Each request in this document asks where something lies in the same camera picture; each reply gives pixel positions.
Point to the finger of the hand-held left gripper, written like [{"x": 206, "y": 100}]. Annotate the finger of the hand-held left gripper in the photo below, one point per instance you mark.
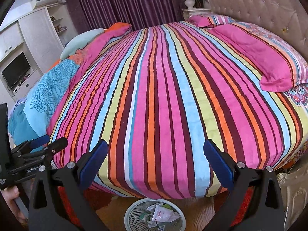
[
  {"x": 41, "y": 139},
  {"x": 55, "y": 145}
]

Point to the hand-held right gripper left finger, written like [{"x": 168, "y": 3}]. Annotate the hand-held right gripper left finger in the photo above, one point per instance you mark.
[{"x": 93, "y": 161}]

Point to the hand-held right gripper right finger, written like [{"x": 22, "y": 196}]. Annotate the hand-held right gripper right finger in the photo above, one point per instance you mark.
[{"x": 217, "y": 163}]

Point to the white mesh wastebasket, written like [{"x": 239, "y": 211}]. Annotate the white mesh wastebasket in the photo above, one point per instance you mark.
[{"x": 134, "y": 211}]

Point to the white green box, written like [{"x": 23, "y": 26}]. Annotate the white green box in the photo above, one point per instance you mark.
[{"x": 166, "y": 205}]

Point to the white pink pouch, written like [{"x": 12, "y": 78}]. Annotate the white pink pouch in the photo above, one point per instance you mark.
[{"x": 164, "y": 213}]

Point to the green white blister strips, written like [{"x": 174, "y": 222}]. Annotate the green white blister strips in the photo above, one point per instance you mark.
[{"x": 145, "y": 219}]

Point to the person's left hand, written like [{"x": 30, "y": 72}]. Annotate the person's left hand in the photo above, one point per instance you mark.
[{"x": 8, "y": 204}]

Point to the red shaggy rug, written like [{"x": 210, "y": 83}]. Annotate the red shaggy rug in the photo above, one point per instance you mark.
[{"x": 103, "y": 198}]

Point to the blue pink patterned quilt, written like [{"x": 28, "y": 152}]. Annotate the blue pink patterned quilt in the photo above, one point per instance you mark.
[{"x": 43, "y": 89}]

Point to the black television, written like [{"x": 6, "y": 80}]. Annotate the black television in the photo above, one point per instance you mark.
[{"x": 15, "y": 69}]

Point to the striped multicolour bedsheet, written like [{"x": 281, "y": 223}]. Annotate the striped multicolour bedsheet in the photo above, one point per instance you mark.
[{"x": 156, "y": 101}]

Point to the light green pillow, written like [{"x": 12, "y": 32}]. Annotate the light green pillow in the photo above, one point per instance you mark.
[{"x": 79, "y": 42}]

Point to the white wardrobe cabinet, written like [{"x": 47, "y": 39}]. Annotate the white wardrobe cabinet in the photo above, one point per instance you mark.
[{"x": 36, "y": 33}]

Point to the large pink pillow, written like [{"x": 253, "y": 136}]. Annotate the large pink pillow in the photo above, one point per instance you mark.
[{"x": 252, "y": 48}]

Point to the small pink striped pillow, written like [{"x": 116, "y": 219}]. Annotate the small pink striped pillow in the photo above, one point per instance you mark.
[{"x": 202, "y": 20}]

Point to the white nightstand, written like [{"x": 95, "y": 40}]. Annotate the white nightstand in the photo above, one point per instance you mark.
[{"x": 192, "y": 13}]

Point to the purple curtain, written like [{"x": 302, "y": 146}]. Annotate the purple curtain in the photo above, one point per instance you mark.
[{"x": 120, "y": 2}]

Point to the white carved bed frame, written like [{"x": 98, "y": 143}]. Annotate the white carved bed frame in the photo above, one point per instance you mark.
[{"x": 296, "y": 197}]

